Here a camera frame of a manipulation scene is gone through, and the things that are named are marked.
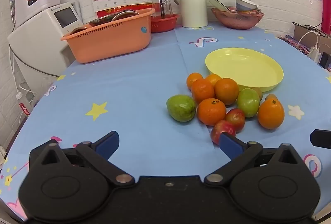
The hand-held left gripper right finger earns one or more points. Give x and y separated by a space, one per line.
230 143

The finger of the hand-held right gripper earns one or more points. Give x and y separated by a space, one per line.
322 139

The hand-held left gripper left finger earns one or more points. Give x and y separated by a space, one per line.
108 142

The red apple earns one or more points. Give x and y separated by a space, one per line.
235 119
221 129

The orange with dark stem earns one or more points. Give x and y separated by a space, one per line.
211 112

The oval green guava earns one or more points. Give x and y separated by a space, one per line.
248 103

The orange with pointed top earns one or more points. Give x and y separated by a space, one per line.
270 114

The round orange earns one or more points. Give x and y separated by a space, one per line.
226 90

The small brown round fruit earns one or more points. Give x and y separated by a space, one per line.
259 94
271 96

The large deep orange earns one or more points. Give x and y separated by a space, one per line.
202 91

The round green guava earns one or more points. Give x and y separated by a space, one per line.
181 108

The small yellowish orange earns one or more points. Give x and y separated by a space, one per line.
213 78

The yellow plastic plate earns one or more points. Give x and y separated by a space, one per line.
245 66

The blue printed tablecloth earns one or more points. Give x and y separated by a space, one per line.
124 92

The black box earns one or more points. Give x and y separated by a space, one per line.
325 60

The white charger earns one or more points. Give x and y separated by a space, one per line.
315 54

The white bottle with red label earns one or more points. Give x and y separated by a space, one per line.
22 106

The colourful patterned cloth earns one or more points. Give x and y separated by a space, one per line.
294 44

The orange plastic basket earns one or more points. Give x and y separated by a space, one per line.
111 40

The cardboard box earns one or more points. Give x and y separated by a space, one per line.
301 32

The brown bowl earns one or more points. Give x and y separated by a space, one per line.
79 30

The metal pan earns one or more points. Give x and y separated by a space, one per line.
103 20

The pink glass bowl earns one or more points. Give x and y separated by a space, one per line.
236 20

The white appliance with screen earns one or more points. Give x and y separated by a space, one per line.
36 42

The metal pot lid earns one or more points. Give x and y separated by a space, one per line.
125 15

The red plastic basket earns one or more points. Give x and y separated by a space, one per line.
163 24

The red gift bag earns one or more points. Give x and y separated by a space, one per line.
327 9

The white and blue bowl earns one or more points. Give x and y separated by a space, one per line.
245 4

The white thermos jug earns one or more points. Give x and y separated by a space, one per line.
194 4

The clear glass jar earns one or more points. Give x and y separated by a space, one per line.
155 4

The clear drinking glass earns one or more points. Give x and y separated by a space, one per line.
166 2

